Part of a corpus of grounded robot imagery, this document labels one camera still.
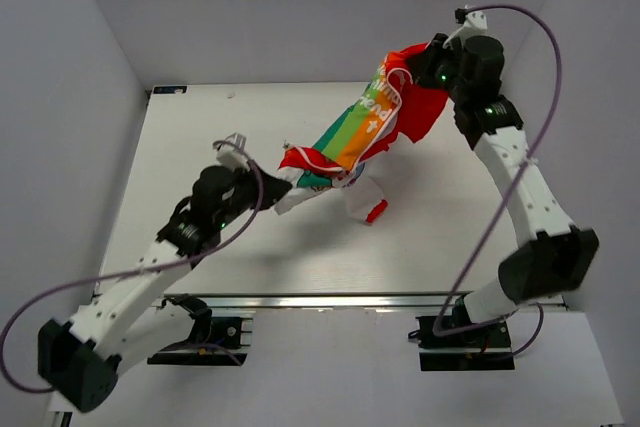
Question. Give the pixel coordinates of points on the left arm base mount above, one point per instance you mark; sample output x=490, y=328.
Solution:
x=216, y=339

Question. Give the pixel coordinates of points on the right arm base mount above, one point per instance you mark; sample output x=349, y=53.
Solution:
x=486, y=349

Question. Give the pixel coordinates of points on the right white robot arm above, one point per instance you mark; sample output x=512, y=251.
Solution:
x=553, y=254

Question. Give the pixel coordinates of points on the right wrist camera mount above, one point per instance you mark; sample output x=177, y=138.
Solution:
x=470, y=23

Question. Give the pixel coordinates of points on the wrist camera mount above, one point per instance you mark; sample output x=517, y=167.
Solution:
x=229, y=151
x=470, y=23

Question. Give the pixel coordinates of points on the left blue corner label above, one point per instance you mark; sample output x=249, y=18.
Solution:
x=169, y=90

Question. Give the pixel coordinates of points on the colourful children's zip jacket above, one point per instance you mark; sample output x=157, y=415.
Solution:
x=392, y=104

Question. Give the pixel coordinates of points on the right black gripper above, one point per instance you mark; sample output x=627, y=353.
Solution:
x=424, y=63

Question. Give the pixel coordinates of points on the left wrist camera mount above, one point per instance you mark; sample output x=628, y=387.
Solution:
x=229, y=151

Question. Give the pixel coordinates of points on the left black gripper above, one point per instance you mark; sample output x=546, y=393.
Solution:
x=271, y=189

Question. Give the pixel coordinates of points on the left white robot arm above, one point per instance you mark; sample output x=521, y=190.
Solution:
x=83, y=358

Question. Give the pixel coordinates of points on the aluminium front rail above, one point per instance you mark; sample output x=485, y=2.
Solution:
x=324, y=301

